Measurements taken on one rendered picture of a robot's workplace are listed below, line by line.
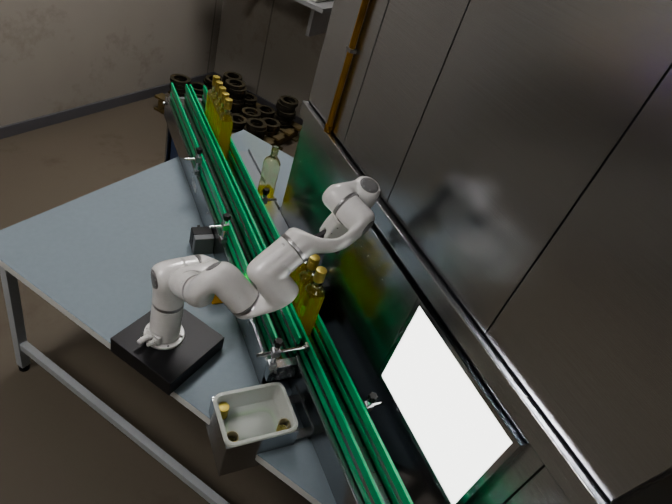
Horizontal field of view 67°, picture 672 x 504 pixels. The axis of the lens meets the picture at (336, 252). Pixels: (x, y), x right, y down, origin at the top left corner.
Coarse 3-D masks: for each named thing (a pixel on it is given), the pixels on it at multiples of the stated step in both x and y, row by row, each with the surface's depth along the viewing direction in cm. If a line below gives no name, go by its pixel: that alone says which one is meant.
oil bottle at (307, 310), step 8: (304, 288) 162; (312, 288) 159; (320, 288) 160; (304, 296) 162; (312, 296) 159; (320, 296) 160; (304, 304) 162; (312, 304) 161; (320, 304) 163; (304, 312) 163; (312, 312) 164; (304, 320) 166; (312, 320) 167; (304, 328) 169; (312, 328) 171
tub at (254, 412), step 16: (272, 384) 158; (224, 400) 152; (240, 400) 156; (256, 400) 159; (272, 400) 162; (288, 400) 155; (240, 416) 155; (256, 416) 156; (272, 416) 158; (288, 416) 154; (224, 432) 142; (240, 432) 151; (256, 432) 152; (272, 432) 154; (288, 432) 148
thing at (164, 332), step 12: (156, 312) 152; (180, 312) 155; (156, 324) 155; (168, 324) 155; (180, 324) 160; (144, 336) 158; (156, 336) 158; (168, 336) 159; (180, 336) 165; (156, 348) 159; (168, 348) 160
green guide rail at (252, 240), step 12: (192, 96) 261; (192, 108) 262; (204, 132) 243; (204, 144) 244; (216, 156) 227; (216, 168) 229; (228, 180) 214; (228, 192) 216; (240, 204) 203; (240, 216) 204; (240, 228) 204; (252, 228) 194; (252, 240) 192; (252, 252) 193; (276, 312) 175; (288, 312) 166; (288, 324) 166; (288, 336) 167; (300, 336) 160
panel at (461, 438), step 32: (416, 320) 136; (416, 352) 137; (448, 352) 125; (416, 384) 138; (448, 384) 126; (416, 416) 139; (448, 416) 127; (480, 416) 117; (448, 448) 127; (480, 448) 117; (448, 480) 128
